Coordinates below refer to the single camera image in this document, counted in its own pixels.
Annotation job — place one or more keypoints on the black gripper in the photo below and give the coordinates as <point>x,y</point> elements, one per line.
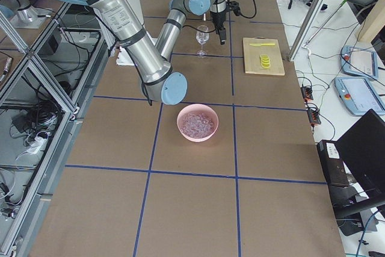
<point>217,17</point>

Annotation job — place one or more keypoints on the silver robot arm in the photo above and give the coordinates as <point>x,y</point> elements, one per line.
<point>151,58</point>

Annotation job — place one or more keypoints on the clear wine glass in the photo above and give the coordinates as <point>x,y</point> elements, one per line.
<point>202,36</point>

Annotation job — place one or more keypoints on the clear ice cube pile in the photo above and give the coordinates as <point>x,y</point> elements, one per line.
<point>197,125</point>

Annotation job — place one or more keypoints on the bamboo cutting board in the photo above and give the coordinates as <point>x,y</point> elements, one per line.
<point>252,54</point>

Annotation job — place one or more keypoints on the lemon slice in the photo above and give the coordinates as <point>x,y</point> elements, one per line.
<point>264,56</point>
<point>265,65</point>
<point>265,59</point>
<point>265,62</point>

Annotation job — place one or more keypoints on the yellow plastic knife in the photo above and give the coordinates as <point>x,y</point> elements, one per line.
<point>262,44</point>

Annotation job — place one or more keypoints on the pink bowl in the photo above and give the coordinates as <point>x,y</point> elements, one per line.
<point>197,108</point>

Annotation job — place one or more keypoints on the blue teach pendant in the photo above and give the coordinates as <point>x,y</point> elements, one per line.
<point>358,95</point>
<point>359,62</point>

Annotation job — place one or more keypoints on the black laptop on stand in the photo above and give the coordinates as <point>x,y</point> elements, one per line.
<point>361,149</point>

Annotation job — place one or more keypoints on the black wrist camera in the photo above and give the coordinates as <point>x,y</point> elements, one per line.
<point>233,6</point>

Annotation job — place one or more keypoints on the aluminium frame post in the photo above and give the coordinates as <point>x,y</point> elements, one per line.
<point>304,29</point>

